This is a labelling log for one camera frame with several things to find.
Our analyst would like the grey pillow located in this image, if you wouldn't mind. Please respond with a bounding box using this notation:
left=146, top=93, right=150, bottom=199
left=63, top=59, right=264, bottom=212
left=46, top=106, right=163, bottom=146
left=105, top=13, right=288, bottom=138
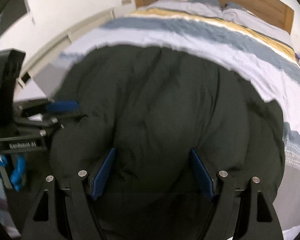
left=147, top=0, right=223, bottom=18
left=223, top=2, right=293, bottom=48

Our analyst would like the left wall switch plate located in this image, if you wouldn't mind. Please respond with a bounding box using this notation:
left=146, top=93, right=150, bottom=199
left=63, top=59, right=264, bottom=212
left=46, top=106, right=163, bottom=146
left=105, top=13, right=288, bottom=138
left=121, top=0, right=132, bottom=5

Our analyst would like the left grey pillow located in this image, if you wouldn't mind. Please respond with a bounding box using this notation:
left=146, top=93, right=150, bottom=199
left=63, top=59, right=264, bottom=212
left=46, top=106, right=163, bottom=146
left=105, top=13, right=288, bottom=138
left=147, top=0, right=223, bottom=18

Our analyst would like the right grey pillow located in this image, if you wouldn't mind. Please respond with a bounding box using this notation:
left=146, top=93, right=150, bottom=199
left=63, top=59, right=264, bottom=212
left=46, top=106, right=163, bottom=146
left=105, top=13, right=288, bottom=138
left=223, top=2, right=293, bottom=48

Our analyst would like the striped duvet cover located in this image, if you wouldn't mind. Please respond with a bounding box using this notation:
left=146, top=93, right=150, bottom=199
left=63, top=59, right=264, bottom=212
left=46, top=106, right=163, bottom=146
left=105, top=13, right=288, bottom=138
left=34, top=5, right=300, bottom=239

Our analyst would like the left blue white gloved hand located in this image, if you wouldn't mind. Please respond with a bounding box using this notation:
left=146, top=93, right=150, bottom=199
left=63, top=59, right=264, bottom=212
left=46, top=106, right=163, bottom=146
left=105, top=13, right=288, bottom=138
left=0, top=154, right=26, bottom=192

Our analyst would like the black puffy jacket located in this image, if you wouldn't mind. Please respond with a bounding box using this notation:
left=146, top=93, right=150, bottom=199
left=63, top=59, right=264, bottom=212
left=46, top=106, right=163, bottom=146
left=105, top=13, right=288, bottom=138
left=50, top=46, right=285, bottom=239

